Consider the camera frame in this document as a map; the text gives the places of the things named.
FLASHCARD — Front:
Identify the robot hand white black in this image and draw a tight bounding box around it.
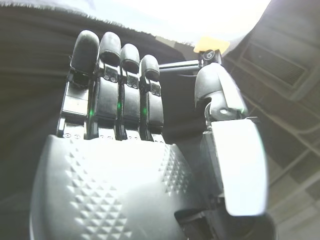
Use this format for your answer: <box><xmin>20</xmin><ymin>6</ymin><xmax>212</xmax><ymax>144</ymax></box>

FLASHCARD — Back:
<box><xmin>28</xmin><ymin>29</ymin><xmax>276</xmax><ymax>240</ymax></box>

